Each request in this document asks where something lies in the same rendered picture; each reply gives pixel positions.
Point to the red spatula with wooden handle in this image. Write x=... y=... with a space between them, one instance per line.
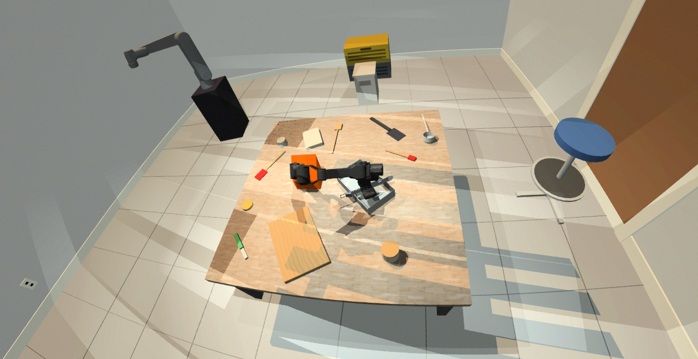
x=263 y=172

